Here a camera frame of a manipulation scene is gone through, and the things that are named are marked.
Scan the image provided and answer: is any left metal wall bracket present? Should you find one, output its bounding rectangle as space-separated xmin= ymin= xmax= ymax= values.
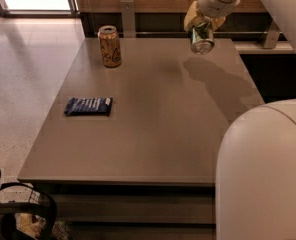
xmin=120 ymin=0 xmax=136 ymax=38

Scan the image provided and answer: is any orange soda can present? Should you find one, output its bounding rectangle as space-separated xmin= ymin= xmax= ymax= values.
xmin=98 ymin=25 xmax=122 ymax=68

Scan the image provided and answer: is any dark blue snack packet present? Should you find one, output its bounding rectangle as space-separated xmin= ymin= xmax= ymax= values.
xmin=64 ymin=97 xmax=113 ymax=116

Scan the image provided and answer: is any right metal wall bracket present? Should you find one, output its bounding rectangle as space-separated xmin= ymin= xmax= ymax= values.
xmin=261 ymin=20 xmax=280 ymax=49

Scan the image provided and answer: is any green soda can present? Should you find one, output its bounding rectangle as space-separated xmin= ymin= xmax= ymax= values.
xmin=189 ymin=22 xmax=214 ymax=55

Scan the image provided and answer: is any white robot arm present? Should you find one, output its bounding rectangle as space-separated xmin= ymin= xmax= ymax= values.
xmin=184 ymin=0 xmax=296 ymax=240

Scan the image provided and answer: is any horizontal metal rail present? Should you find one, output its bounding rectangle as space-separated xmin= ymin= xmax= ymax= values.
xmin=134 ymin=31 xmax=267 ymax=38

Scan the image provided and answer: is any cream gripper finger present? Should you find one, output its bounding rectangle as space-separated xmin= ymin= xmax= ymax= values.
xmin=212 ymin=17 xmax=226 ymax=31
xmin=184 ymin=1 xmax=204 ymax=32

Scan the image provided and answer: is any grey table drawer front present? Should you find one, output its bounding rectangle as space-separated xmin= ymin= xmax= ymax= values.
xmin=53 ymin=195 xmax=215 ymax=224

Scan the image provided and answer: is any metal wall bracket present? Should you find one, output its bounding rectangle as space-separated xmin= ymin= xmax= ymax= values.
xmin=261 ymin=20 xmax=280 ymax=49
xmin=120 ymin=0 xmax=136 ymax=38

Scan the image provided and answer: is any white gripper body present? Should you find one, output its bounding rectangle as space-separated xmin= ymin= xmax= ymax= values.
xmin=197 ymin=0 xmax=242 ymax=19

